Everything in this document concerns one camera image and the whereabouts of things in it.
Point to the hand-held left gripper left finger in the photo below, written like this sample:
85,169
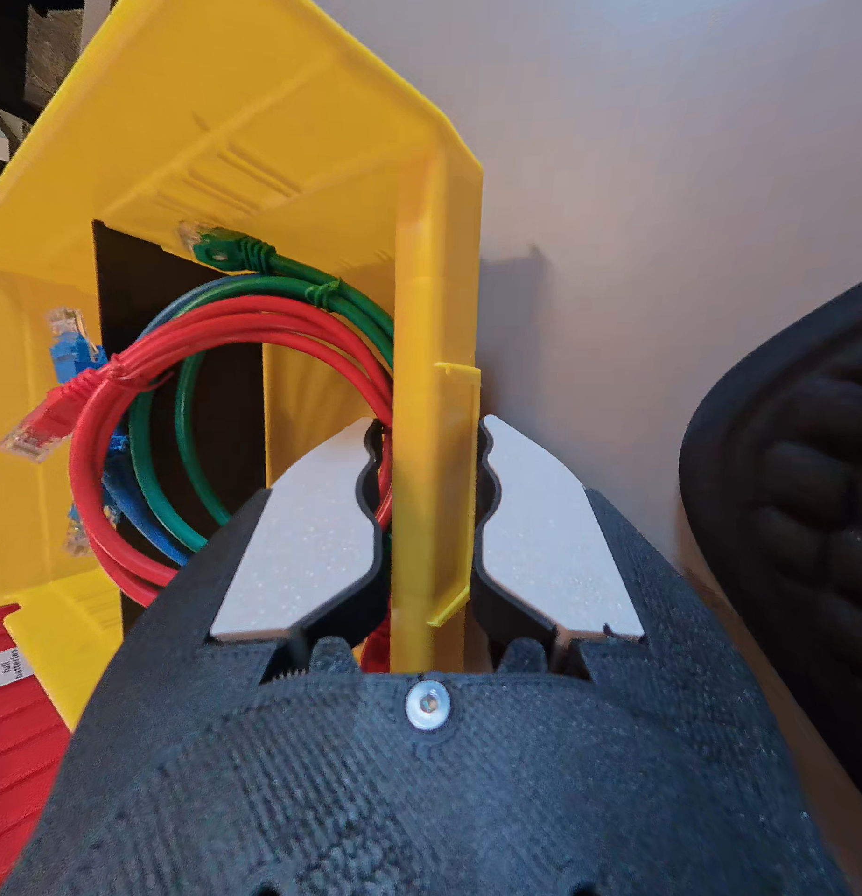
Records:
298,546

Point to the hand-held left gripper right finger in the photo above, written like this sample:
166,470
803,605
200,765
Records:
557,553

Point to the yellow plastic bin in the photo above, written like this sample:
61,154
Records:
228,105

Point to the red ribbed container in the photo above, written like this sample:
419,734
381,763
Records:
11,756

